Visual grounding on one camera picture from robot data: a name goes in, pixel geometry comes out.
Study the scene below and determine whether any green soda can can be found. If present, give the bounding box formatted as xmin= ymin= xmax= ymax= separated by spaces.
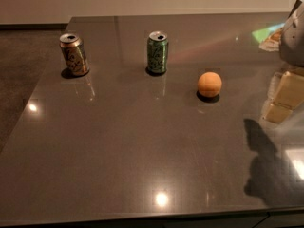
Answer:
xmin=147 ymin=31 xmax=168 ymax=75

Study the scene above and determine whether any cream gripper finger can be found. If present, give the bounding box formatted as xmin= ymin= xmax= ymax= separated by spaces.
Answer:
xmin=262 ymin=67 xmax=304 ymax=124

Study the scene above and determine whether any green snack bag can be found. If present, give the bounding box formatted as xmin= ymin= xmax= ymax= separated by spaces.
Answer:
xmin=252 ymin=23 xmax=284 ymax=52

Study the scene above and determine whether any orange ball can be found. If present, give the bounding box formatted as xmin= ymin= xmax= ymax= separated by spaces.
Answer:
xmin=198 ymin=72 xmax=222 ymax=98

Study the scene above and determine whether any orange soda can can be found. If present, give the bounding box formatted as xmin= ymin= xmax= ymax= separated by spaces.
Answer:
xmin=60 ymin=32 xmax=89 ymax=78

